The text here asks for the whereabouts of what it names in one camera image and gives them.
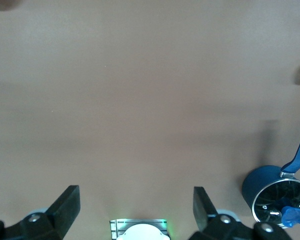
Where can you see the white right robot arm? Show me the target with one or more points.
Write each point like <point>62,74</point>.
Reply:
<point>142,232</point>

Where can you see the dark blue pot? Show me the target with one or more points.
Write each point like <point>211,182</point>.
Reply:
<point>260,180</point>

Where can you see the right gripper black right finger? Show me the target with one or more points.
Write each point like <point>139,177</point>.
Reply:
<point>205,212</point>

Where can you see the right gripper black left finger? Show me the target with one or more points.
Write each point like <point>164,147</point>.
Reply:
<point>62,207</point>

